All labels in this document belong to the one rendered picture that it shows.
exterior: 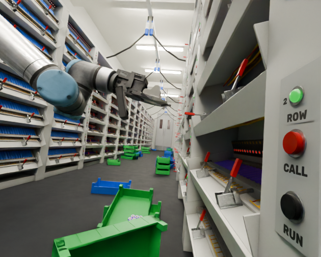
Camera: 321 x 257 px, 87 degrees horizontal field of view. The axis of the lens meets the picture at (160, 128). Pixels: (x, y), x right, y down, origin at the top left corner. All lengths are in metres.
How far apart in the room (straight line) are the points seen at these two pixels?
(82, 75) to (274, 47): 0.58
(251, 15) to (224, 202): 0.38
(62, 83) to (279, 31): 0.46
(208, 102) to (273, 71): 0.63
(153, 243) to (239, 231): 0.45
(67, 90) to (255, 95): 0.43
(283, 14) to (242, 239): 0.24
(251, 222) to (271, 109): 0.11
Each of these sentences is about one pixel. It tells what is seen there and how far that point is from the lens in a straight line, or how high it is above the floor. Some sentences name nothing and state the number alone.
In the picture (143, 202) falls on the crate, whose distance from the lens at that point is 1.06.
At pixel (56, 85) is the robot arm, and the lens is 0.52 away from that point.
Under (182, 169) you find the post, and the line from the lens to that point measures 1.50.
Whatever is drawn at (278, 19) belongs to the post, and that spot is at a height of 0.58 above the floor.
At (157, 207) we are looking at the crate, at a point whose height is 0.04.
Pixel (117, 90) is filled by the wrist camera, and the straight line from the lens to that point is 0.63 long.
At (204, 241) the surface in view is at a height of 0.16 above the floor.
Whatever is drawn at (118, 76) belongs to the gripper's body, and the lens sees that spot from 0.65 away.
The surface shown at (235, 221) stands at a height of 0.35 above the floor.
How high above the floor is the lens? 0.45
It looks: 5 degrees up
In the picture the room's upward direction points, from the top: 6 degrees clockwise
